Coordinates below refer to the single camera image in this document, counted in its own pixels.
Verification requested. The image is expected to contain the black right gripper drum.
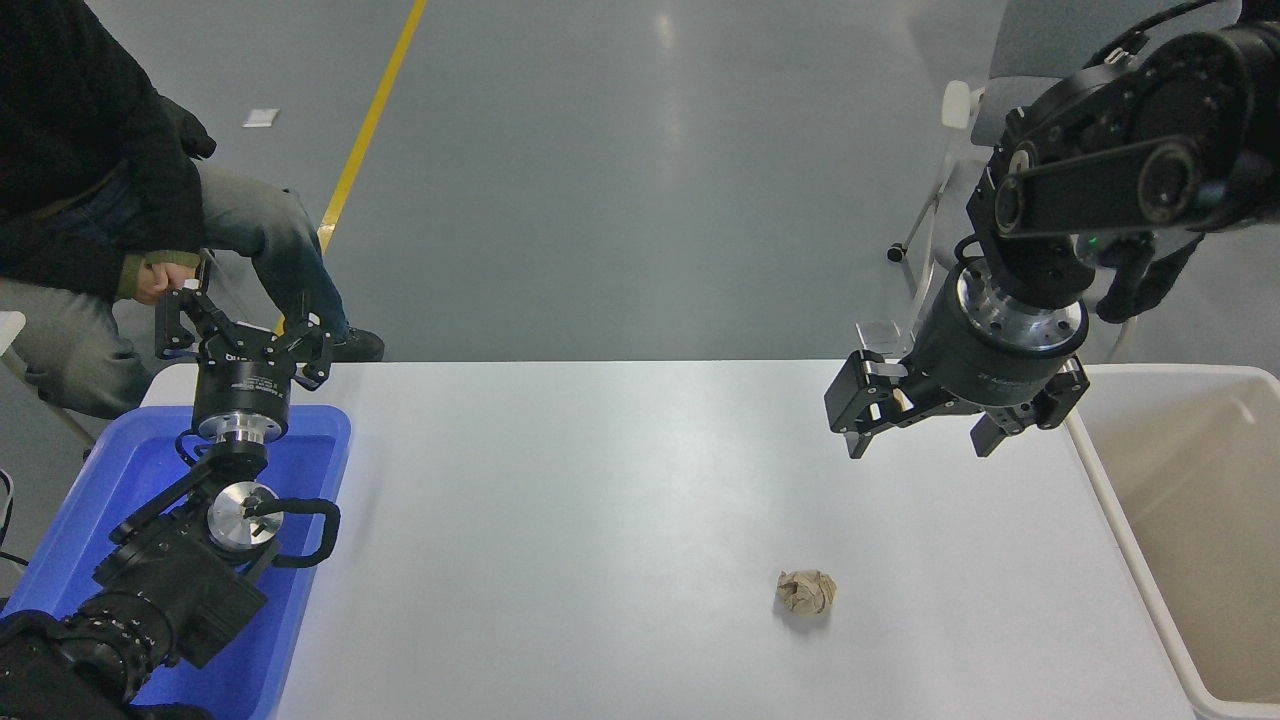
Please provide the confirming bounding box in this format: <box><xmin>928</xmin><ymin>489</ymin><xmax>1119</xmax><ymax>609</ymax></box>
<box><xmin>903</xmin><ymin>278</ymin><xmax>1081</xmax><ymax>417</ymax></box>

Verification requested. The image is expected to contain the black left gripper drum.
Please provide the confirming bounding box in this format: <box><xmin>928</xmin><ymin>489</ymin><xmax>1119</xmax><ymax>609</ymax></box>
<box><xmin>191</xmin><ymin>334</ymin><xmax>301</xmax><ymax>425</ymax></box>

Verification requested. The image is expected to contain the tan paper ball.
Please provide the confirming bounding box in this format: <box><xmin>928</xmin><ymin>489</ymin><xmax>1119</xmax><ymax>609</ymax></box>
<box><xmin>775</xmin><ymin>568</ymin><xmax>840</xmax><ymax>622</ymax></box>

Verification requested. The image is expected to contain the person's hand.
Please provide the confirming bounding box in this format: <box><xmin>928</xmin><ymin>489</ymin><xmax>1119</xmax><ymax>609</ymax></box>
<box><xmin>132</xmin><ymin>257</ymin><xmax>202</xmax><ymax>307</ymax></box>

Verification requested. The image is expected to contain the silver floor plate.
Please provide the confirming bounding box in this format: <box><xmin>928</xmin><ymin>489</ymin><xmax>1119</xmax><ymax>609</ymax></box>
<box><xmin>856</xmin><ymin>319</ymin><xmax>907</xmax><ymax>357</ymax></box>

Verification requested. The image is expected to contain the blue plastic tray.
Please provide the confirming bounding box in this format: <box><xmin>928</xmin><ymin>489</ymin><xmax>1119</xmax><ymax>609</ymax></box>
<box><xmin>0</xmin><ymin>403</ymin><xmax>354</xmax><ymax>720</ymax></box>

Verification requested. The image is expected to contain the large pale bin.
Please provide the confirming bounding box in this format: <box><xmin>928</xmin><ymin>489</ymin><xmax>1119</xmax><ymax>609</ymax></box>
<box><xmin>1064</xmin><ymin>362</ymin><xmax>1280</xmax><ymax>720</ymax></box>

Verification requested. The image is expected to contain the white seat with leg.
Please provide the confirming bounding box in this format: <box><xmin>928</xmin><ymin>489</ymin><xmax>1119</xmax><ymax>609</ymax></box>
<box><xmin>0</xmin><ymin>309</ymin><xmax>99</xmax><ymax>449</ymax></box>

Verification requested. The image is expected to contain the person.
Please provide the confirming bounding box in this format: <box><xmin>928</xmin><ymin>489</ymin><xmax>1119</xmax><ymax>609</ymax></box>
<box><xmin>0</xmin><ymin>0</ymin><xmax>387</xmax><ymax>422</ymax></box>

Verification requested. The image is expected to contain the grey office chair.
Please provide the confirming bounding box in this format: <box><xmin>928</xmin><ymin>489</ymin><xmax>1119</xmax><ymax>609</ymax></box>
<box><xmin>887</xmin><ymin>0</ymin><xmax>1246</xmax><ymax>364</ymax></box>

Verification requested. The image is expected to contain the thin black cable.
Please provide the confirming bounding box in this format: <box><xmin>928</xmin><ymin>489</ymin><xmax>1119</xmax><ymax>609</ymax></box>
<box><xmin>0</xmin><ymin>468</ymin><xmax>31</xmax><ymax>571</ymax></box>

